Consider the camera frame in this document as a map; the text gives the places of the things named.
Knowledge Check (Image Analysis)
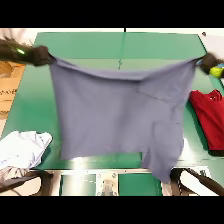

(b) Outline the red T-shirt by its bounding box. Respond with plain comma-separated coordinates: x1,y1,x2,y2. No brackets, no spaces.
188,89,224,153

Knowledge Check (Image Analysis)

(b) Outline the silver frame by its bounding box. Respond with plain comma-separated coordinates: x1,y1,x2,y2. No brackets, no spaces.
42,167,214,197

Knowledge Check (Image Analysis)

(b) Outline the brown cardboard box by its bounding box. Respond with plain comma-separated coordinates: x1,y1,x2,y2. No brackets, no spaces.
0,60,27,120

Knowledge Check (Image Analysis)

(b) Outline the blue-grey T-shirt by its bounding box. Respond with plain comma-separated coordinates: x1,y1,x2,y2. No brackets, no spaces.
48,54,204,184

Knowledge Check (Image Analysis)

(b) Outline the white garment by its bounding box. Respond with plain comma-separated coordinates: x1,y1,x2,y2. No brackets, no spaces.
0,130,54,183

